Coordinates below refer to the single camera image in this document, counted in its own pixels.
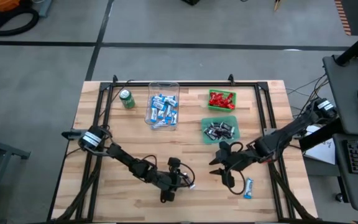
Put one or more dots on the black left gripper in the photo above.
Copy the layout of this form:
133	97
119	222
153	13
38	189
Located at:
168	180

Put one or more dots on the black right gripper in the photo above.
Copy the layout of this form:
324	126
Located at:
238	160

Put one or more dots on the red candy bar wrapper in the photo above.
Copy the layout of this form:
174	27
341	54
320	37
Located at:
224	102
229	97
225	107
230	106
215	103
221	95
217	99
212	97

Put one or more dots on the blue white candy bar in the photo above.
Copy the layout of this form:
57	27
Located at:
153	115
162	106
158	99
248	188
168	112
160	124
168	97
172	102
162	114
174	118

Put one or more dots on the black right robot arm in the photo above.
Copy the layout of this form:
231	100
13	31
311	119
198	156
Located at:
291	130

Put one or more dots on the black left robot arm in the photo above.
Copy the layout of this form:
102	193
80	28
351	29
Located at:
126	158

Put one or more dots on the teal plastic container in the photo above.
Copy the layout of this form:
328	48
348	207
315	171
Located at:
204	119

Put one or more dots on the small green mesh basket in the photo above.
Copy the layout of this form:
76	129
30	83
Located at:
211	91

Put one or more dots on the clear plastic bin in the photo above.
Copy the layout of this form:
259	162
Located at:
148	93

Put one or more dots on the green Sprite can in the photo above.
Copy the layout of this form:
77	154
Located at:
127	99

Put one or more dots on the white paper sheet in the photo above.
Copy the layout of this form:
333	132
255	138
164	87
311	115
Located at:
323	152

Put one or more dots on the yellow wooden stick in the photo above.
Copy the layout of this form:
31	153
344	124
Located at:
278	4

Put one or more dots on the black stand pole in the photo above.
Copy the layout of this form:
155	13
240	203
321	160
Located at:
356	46

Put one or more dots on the grey metal table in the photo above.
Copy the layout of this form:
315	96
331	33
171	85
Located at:
5	148

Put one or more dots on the orange shop vacuum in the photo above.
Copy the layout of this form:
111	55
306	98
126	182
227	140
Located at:
5	3

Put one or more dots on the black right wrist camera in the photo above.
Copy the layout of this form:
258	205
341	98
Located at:
229	181

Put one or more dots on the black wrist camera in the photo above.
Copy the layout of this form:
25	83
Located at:
229	181
174	162

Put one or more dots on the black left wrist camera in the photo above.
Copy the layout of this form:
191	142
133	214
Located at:
174	162

